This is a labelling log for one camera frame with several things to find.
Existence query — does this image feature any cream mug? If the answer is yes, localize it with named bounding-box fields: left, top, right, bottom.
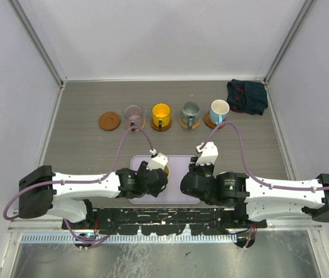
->
left=163, top=166, right=170, bottom=176

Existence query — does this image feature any small woven rattan coaster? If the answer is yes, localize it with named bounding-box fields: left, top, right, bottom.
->
left=126, top=115, right=146, bottom=129

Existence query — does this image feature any dark wooden coaster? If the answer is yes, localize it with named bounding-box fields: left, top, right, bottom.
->
left=204, top=111, right=225, bottom=129
left=151, top=119, right=173, bottom=132
left=98, top=111, right=120, bottom=131

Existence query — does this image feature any purple transparent mug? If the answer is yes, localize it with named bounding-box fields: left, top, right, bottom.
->
left=123, top=104, right=145, bottom=128

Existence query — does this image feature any yellow transparent mug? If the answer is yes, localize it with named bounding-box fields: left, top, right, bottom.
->
left=152, top=103, right=171, bottom=129

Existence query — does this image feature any large woven rattan coaster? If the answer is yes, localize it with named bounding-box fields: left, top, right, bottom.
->
left=179, top=116, right=201, bottom=130

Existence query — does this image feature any white and blue mug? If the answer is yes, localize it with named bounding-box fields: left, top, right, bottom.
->
left=209, top=100, right=230, bottom=125

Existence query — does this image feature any grey metallic mug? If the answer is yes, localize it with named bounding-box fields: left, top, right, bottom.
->
left=180, top=102, right=200, bottom=118

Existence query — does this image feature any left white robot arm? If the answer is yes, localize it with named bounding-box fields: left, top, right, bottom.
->
left=19, top=155, right=169, bottom=229

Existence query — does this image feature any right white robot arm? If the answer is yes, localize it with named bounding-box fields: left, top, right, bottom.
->
left=180, top=157, right=329, bottom=228

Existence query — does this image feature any lilac plastic tray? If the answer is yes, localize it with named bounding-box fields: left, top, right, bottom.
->
left=129, top=155, right=200, bottom=205

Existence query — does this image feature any dark blue folded cloth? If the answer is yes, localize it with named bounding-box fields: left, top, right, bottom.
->
left=226, top=79, right=268, bottom=116

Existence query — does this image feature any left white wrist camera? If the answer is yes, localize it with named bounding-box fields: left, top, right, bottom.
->
left=147, top=149, right=169, bottom=171

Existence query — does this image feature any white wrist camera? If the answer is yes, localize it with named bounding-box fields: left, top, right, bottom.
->
left=147, top=149, right=169, bottom=171
left=196, top=142, right=218, bottom=165

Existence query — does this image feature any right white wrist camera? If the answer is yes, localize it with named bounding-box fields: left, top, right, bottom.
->
left=196, top=142, right=218, bottom=165

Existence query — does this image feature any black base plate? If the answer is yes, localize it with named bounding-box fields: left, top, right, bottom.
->
left=70, top=208, right=253, bottom=236

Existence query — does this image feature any white slotted cable duct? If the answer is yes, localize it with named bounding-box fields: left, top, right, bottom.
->
left=20, top=233, right=237, bottom=244

